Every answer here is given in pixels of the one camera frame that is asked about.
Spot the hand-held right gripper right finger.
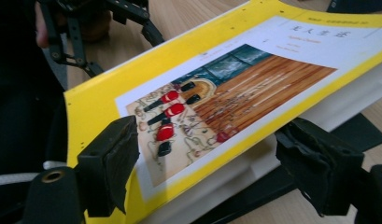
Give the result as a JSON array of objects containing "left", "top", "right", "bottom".
[{"left": 275, "top": 117, "right": 365, "bottom": 217}]

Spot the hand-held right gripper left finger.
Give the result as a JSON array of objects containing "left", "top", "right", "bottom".
[{"left": 76, "top": 115, "right": 140, "bottom": 217}]

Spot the yellow book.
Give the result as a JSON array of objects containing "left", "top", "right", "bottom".
[{"left": 63, "top": 0, "right": 382, "bottom": 224}]

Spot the black book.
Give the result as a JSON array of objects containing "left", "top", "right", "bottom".
[{"left": 191, "top": 112, "right": 382, "bottom": 224}]

